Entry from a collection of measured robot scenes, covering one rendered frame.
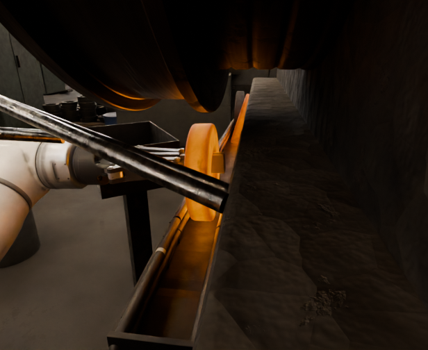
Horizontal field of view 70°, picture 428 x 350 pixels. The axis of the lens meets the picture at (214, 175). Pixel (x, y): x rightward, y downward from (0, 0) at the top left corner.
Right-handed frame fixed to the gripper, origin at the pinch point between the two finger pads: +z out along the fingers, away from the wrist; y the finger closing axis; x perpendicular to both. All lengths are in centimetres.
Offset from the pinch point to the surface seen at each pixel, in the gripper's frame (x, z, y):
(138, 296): -4.9, -2.4, 24.3
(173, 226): -4.8, -2.3, 11.7
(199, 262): -10.5, 0.8, 11.7
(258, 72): -2, 10, -272
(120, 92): 13.8, -1.1, 24.3
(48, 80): -18, -457, -618
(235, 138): -12, 1, -60
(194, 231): -10.8, -1.4, 3.5
